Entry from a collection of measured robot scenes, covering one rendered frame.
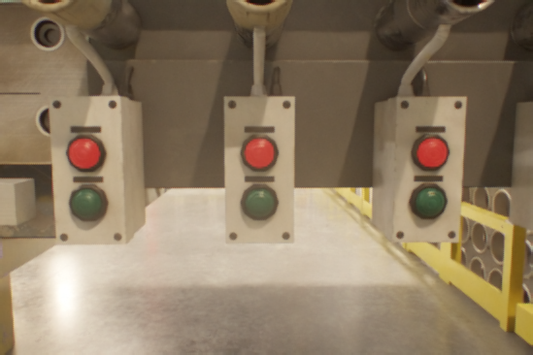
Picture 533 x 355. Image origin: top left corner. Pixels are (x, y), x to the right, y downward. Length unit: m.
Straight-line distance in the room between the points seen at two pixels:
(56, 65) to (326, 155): 0.35
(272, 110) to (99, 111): 0.17
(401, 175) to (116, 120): 0.29
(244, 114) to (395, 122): 0.15
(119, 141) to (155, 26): 0.18
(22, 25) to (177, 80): 0.21
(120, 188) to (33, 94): 0.21
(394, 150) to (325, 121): 0.11
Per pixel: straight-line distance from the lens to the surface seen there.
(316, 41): 0.58
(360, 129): 0.55
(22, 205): 0.57
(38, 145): 0.63
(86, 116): 0.48
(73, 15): 0.44
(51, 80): 0.63
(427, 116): 0.48
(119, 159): 0.47
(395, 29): 0.53
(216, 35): 0.58
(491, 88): 0.61
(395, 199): 0.48
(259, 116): 0.45
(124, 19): 0.53
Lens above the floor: 0.74
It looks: 7 degrees down
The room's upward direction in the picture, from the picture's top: straight up
